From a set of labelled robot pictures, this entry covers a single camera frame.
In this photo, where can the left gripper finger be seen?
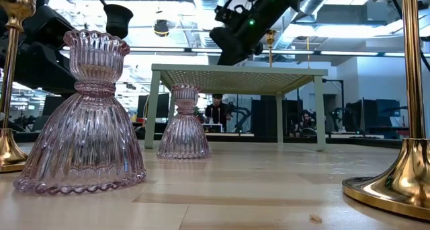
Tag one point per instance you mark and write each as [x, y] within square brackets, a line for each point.
[55, 77]

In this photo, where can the gold metal candlestick holder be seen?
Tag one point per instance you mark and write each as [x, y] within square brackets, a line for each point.
[270, 36]
[411, 88]
[10, 72]

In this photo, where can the pink ribbed glass candle holder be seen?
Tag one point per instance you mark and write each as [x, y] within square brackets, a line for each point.
[184, 136]
[84, 132]

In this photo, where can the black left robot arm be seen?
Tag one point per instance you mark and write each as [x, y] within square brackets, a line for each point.
[2, 55]

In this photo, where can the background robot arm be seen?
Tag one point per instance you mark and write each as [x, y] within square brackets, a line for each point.
[242, 117]

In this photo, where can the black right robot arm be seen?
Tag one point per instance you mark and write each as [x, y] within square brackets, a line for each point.
[279, 4]

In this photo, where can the green perforated metal shelf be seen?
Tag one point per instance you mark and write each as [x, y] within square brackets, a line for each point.
[235, 69]

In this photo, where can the black computer monitor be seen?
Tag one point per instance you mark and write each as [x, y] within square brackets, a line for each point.
[48, 104]
[164, 105]

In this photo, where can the white ceiling light strip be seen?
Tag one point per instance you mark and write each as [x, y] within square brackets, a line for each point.
[174, 50]
[292, 51]

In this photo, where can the person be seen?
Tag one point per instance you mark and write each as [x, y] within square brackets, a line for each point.
[307, 120]
[218, 114]

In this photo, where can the black cabinet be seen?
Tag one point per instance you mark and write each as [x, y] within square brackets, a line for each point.
[265, 115]

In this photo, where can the black hanging ceiling dome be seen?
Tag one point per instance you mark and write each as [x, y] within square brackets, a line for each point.
[161, 26]

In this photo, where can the white box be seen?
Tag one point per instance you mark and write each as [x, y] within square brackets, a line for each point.
[212, 127]

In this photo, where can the dark desk with monitors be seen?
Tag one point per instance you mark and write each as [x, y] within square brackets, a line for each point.
[386, 112]

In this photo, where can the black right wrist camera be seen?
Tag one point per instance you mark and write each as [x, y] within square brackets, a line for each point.
[230, 14]

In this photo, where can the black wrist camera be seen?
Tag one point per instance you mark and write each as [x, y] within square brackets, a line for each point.
[230, 14]
[50, 30]

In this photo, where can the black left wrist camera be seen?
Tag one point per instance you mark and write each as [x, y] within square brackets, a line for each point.
[50, 30]

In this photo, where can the black metal rig frame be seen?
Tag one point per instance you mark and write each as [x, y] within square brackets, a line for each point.
[369, 142]

